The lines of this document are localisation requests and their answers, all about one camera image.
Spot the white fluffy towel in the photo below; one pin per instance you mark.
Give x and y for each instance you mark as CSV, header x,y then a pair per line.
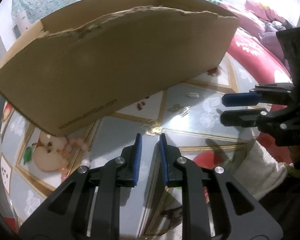
x,y
260,173

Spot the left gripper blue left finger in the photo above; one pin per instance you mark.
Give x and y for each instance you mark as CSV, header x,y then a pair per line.
x,y
124,169

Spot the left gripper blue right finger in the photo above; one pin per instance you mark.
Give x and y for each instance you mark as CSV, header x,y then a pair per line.
x,y
178,171

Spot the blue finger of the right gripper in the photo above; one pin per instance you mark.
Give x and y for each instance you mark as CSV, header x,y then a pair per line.
x,y
242,118
241,99

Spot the pink floral bed quilt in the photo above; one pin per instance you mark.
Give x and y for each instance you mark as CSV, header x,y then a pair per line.
x,y
246,49

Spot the brown cardboard box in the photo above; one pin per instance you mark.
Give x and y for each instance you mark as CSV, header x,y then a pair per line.
x,y
94,57

